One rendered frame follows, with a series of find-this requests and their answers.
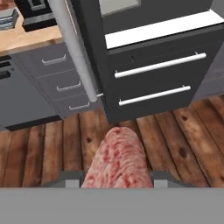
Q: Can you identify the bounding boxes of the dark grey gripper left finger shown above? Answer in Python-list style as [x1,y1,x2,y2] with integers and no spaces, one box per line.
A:
[43,170,86,189]

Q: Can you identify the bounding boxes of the long grey fridge door handle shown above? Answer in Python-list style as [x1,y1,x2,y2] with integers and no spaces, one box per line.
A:
[47,0,104,103]

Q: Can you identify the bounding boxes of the raw red marbled steak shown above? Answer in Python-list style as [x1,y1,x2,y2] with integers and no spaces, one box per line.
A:
[80,126,154,189]

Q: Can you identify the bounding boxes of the black countertop appliance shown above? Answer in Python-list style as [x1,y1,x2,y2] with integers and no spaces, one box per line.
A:
[13,0,59,33]

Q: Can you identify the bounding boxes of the grey dishwasher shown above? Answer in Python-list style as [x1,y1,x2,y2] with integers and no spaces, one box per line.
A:
[0,54,63,132]

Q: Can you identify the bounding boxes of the black fridge door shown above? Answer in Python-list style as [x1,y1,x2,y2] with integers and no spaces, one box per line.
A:
[64,0,109,124]

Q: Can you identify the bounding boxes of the black fridge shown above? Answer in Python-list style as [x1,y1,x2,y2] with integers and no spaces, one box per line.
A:
[70,0,224,125]

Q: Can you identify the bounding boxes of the black fridge drawer front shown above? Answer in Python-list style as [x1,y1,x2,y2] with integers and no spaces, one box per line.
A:
[106,24,224,88]
[105,76,205,124]

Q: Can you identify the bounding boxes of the white fridge drawer handle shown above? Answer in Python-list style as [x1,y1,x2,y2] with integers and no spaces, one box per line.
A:
[117,84,193,108]
[114,52,207,80]

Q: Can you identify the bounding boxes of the white fridge shelf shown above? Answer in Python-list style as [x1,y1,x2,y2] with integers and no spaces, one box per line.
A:
[104,9,224,50]

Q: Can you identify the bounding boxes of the grey cupboard drawer front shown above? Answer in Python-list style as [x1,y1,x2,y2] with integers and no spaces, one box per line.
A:
[34,68,88,102]
[52,92,102,118]
[11,42,77,80]

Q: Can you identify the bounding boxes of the grey cupboard run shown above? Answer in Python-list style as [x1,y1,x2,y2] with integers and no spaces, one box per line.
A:
[192,51,224,102]

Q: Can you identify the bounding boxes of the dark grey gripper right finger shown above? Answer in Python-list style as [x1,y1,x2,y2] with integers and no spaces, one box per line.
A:
[150,170,193,189]

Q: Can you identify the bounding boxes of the silver drawer handle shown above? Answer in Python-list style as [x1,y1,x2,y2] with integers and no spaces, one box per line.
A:
[55,80,83,93]
[41,53,67,66]
[68,101,91,111]

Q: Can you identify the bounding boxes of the grey digital scale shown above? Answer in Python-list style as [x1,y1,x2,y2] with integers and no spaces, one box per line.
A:
[0,7,20,32]

